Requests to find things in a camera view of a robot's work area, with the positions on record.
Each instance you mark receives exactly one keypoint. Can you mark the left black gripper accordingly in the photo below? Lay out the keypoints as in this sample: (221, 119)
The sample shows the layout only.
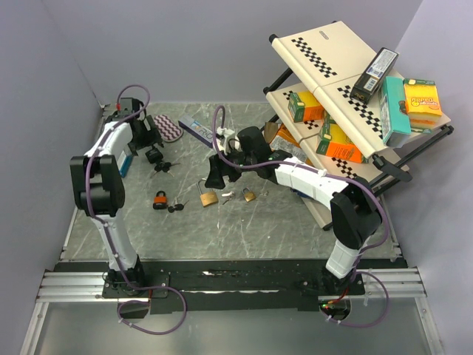
(152, 136)

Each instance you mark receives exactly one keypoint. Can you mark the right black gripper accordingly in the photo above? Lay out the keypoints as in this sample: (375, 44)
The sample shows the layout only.
(215, 180)

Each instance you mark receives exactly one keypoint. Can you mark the long shackle brass padlock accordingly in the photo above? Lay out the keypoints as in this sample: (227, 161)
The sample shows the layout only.
(207, 198)

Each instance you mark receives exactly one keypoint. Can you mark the silver key pair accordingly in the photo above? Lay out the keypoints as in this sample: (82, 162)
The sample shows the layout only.
(228, 197)

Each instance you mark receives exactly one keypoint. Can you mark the black padlock with keys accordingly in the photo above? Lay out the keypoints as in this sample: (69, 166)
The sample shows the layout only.
(155, 158)

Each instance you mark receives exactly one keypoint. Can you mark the small brass padlock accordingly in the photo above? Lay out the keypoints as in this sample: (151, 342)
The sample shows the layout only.
(248, 194)

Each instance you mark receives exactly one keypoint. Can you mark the orange black padlock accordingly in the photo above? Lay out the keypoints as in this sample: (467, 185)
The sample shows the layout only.
(160, 201)

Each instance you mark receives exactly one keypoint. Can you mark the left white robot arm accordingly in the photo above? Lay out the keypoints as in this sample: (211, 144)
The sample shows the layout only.
(98, 190)

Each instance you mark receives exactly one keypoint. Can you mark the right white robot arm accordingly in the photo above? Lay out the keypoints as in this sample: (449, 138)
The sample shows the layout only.
(354, 214)

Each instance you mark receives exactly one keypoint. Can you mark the pink striped oval sponge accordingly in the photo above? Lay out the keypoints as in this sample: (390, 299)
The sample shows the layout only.
(169, 131)

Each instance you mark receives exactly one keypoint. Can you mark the blue rectangular box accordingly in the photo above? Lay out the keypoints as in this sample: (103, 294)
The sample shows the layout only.
(124, 161)

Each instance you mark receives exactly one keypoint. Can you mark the purple toothpaste box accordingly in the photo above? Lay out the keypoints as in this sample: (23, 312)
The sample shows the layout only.
(197, 130)

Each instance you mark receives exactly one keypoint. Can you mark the blue chip bag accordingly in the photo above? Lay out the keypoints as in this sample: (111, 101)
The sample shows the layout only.
(300, 194)

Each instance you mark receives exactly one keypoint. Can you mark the upper orange green box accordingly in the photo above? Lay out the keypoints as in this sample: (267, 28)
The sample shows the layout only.
(303, 107)

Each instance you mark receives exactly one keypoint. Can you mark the orange green box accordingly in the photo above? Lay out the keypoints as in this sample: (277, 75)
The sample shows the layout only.
(303, 107)
(334, 143)

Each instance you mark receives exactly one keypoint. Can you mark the lower orange green box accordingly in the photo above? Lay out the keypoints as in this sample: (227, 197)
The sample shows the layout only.
(334, 143)

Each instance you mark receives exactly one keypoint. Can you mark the beige checkered shelf rack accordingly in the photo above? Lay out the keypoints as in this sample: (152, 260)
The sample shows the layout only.
(327, 61)

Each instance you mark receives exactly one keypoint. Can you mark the teal box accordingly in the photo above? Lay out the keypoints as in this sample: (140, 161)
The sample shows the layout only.
(395, 124)

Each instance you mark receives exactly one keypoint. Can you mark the black rectangular box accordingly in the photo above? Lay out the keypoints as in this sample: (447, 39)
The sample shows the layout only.
(373, 76)

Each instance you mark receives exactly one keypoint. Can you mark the orange sponge pack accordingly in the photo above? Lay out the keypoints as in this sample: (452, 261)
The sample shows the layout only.
(422, 103)

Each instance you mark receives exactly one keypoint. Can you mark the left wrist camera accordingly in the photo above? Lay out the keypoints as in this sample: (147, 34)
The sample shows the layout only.
(127, 106)

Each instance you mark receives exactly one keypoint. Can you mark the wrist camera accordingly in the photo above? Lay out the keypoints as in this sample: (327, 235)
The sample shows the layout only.
(127, 106)
(224, 138)

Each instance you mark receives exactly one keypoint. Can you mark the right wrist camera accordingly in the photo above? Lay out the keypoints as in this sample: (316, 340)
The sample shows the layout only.
(224, 138)

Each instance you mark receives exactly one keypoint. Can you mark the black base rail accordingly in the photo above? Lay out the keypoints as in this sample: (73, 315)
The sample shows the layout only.
(229, 285)

